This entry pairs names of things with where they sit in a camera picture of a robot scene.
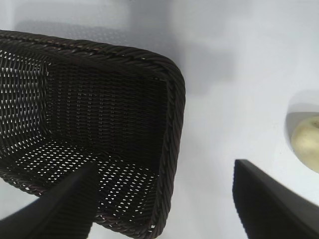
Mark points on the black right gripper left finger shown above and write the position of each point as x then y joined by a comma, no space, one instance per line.
54,214

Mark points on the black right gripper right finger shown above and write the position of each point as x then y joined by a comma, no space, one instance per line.
274,211

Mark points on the pale yellow fruit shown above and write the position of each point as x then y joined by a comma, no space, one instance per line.
307,144

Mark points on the dark brown woven basket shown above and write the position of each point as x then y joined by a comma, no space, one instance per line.
99,112

